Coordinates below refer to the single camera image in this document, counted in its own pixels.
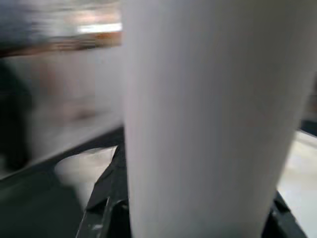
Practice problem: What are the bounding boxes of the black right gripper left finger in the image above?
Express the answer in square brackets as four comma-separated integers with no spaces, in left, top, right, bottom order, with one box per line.
[76,195,132,238]

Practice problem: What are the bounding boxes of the white plastic table leg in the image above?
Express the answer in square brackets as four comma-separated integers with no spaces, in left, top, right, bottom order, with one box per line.
[120,0,317,238]

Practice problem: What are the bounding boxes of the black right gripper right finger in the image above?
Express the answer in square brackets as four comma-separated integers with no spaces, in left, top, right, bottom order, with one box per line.
[262,190,310,238]

